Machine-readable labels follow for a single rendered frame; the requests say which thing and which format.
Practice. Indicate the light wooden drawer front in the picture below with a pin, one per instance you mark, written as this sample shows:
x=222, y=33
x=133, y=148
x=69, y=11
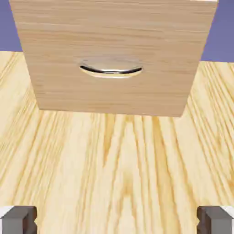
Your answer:
x=113, y=95

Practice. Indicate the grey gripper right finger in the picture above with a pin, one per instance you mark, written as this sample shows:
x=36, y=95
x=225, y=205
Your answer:
x=214, y=220

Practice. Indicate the light wooden cabinet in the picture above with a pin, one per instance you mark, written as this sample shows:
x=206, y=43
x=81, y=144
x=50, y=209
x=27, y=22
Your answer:
x=113, y=14

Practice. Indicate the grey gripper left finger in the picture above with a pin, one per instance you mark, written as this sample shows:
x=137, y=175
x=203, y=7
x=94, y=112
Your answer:
x=17, y=220

